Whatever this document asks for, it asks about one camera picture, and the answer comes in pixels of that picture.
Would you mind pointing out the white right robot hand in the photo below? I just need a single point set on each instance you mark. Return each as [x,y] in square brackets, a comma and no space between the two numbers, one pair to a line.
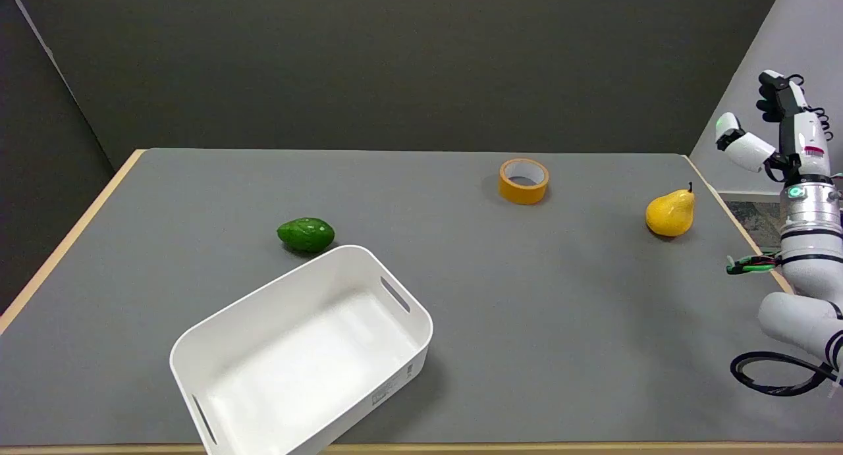
[799,135]

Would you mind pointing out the yellow tape roll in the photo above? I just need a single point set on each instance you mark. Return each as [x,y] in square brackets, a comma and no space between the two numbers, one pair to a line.
[523,181]

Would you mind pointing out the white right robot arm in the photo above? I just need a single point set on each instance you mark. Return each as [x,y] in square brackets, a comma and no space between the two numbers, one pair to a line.
[811,257]

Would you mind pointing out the yellow pear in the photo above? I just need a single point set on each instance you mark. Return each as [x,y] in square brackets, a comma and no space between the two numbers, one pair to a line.
[670,213]

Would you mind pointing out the green avocado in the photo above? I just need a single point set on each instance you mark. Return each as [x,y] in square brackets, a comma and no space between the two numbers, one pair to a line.
[305,235]

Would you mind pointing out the white plastic bin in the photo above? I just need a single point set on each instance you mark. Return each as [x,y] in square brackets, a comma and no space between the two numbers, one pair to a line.
[301,357]

